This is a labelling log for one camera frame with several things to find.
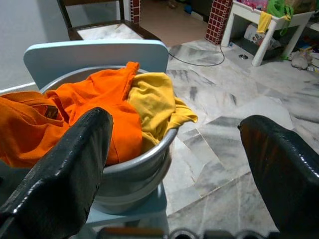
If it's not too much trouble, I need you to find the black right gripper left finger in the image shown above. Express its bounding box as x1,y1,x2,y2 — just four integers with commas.
0,107,114,239

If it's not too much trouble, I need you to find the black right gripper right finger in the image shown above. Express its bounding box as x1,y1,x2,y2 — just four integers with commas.
238,114,319,236

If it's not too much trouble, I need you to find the orange shirt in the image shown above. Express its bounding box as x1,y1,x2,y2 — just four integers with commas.
0,61,143,169

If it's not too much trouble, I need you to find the grey metal bucket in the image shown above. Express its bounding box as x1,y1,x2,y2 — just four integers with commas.
39,65,179,215

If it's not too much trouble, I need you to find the yellow shirt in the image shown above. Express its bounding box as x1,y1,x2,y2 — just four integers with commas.
127,72,199,152

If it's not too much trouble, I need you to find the light blue small chair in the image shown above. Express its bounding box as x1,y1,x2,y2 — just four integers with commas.
0,39,170,239

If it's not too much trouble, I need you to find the white low round-legged table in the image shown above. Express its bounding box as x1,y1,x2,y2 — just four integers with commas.
220,0,316,67

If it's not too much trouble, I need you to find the dark wooden chair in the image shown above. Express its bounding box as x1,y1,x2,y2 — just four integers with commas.
56,0,161,42

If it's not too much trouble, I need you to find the small yellow cloth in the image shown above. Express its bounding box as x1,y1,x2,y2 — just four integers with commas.
256,11,272,34

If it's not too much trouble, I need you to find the green cloth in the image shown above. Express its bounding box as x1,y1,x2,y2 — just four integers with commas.
268,0,295,37

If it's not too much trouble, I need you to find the red tiled pillar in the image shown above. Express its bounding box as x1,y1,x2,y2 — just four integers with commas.
129,0,142,24
204,0,234,45

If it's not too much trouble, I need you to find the thin dark floor cable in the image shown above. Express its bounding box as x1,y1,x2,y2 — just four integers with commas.
168,42,225,67

